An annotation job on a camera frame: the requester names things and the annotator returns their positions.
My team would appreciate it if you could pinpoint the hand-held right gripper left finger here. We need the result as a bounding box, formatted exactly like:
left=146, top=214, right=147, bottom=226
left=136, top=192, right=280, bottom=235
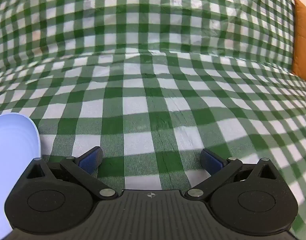
left=25, top=146, right=119, bottom=201

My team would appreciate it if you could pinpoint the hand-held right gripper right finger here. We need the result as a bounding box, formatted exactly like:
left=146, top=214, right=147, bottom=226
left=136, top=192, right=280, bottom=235
left=185, top=148, right=278, bottom=201

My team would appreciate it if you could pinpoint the light blue bowl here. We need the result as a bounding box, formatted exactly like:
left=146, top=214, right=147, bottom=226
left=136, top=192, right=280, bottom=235
left=0, top=113, right=41, bottom=239

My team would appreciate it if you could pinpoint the green checkered tablecloth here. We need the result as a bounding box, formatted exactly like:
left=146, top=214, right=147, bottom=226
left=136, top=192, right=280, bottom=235
left=0, top=0, right=306, bottom=240

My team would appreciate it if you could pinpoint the orange cushion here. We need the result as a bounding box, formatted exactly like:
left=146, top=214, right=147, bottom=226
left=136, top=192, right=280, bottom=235
left=291, top=0, right=306, bottom=84

